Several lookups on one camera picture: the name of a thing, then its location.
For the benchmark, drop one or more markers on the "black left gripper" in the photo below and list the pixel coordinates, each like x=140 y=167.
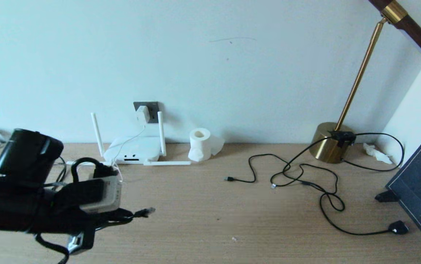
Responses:
x=12 y=209

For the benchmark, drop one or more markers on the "white power adapter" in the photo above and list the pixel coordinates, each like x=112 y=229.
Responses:
x=142 y=114

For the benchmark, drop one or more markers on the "white router with antennas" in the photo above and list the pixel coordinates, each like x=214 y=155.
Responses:
x=133 y=148

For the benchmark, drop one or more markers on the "white toilet paper roll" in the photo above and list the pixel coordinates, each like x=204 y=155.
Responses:
x=200 y=145

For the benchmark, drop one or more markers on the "brass desk lamp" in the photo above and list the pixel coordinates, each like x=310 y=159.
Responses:
x=325 y=148

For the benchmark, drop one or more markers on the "crumpled white tissue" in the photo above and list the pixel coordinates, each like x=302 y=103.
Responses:
x=377 y=153

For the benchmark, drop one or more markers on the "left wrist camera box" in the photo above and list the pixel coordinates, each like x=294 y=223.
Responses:
x=111 y=194

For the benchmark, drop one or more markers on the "grey wall socket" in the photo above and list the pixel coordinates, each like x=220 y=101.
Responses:
x=154 y=108

